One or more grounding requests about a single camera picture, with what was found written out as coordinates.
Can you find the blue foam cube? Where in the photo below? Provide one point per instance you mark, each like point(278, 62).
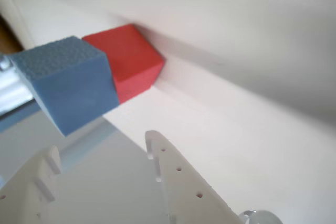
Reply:
point(73, 90)

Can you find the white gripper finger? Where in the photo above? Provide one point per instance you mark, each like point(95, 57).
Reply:
point(183, 195)
point(23, 203)

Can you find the red foam cube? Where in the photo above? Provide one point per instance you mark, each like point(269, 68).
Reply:
point(131, 58)

